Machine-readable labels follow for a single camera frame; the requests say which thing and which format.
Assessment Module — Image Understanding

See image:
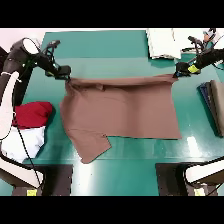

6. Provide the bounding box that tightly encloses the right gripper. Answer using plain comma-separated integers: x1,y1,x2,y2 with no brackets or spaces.
174,61,202,79

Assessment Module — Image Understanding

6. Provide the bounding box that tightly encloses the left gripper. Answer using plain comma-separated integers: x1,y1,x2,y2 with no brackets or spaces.
49,64,72,81

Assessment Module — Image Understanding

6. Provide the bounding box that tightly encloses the brown T-shirt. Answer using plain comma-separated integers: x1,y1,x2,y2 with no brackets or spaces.
59,73,183,165

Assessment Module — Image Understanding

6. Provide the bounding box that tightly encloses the white folded garment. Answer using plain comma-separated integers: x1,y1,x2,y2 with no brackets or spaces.
146,28,183,60

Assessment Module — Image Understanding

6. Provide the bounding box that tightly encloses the dark blue garment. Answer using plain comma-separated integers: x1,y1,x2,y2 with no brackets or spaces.
196,81,222,136

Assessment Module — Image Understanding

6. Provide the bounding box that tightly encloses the grey-brown garment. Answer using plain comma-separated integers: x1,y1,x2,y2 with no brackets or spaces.
208,79,224,138

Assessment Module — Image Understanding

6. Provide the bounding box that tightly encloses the red garment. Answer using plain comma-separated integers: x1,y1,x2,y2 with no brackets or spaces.
12,101,54,130

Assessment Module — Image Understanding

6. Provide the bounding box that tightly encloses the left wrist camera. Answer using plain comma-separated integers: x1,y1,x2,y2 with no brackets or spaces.
45,39,62,57

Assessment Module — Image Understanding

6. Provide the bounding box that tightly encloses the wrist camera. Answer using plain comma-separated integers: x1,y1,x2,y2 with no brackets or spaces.
187,35,205,54
45,39,62,57

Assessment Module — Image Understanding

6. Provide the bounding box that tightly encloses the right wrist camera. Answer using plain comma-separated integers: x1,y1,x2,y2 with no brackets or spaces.
187,35,205,54

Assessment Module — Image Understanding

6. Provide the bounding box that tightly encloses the black cable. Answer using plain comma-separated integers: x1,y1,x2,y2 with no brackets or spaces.
13,111,44,190

